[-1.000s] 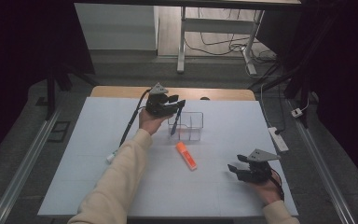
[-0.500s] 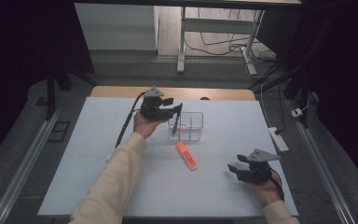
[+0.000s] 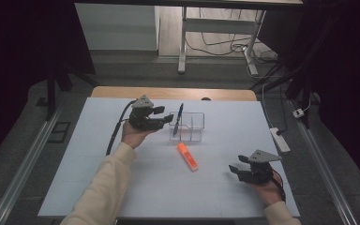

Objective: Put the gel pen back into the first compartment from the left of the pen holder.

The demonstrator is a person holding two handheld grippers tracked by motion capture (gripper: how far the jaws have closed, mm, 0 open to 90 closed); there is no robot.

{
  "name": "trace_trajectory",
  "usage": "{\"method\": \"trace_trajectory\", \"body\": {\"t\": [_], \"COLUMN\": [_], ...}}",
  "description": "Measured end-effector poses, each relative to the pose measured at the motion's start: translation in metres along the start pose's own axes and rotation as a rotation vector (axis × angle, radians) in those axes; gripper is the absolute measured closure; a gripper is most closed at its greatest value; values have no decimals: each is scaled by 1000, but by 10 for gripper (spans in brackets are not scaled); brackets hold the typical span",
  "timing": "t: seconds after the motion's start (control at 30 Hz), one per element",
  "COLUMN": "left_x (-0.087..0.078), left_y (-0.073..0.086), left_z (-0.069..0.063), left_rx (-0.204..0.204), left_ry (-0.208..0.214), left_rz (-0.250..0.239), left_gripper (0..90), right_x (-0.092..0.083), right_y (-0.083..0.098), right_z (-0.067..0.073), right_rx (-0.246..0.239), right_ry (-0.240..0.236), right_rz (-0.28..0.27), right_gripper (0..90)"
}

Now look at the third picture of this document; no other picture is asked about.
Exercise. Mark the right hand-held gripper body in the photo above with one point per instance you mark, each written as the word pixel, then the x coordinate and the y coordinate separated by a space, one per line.
pixel 258 172

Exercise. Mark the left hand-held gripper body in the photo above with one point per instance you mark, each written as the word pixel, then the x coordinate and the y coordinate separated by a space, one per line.
pixel 143 120

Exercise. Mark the blue pen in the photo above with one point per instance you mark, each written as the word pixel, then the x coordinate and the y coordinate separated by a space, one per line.
pixel 178 120

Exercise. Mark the clear plastic pen holder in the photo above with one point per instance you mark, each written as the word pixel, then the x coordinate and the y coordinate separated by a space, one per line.
pixel 193 128

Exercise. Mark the orange highlighter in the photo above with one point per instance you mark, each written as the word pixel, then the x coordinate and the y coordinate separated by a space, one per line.
pixel 187 157

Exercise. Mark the person's left hand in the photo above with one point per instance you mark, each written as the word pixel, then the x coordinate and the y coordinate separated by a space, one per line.
pixel 134 137

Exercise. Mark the person's right hand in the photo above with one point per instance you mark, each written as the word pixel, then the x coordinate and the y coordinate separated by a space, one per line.
pixel 268 192

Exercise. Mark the white power strip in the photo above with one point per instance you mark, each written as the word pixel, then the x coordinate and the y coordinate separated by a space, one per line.
pixel 279 139

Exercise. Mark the black table grommet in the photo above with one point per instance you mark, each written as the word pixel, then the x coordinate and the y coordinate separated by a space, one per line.
pixel 205 99

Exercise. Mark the small white adapter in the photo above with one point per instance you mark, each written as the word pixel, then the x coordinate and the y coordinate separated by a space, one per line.
pixel 298 113

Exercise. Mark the white table mat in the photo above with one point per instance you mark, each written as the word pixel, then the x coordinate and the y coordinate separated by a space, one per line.
pixel 168 193

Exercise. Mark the black tripod stand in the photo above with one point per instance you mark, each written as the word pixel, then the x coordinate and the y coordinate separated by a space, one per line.
pixel 50 93
pixel 296 84

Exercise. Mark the white cabinet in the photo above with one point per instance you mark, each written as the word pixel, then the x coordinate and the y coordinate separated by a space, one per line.
pixel 115 26

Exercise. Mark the dark curtain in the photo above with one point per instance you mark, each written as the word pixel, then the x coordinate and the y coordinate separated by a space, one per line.
pixel 350 78
pixel 18 62

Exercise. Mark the aluminium floor rail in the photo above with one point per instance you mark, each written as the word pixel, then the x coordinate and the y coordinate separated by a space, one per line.
pixel 325 175
pixel 25 168

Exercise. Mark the black floor frame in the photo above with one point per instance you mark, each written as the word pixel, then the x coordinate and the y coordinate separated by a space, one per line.
pixel 59 132

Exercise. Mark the white desk frame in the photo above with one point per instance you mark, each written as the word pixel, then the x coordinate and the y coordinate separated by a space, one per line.
pixel 218 25

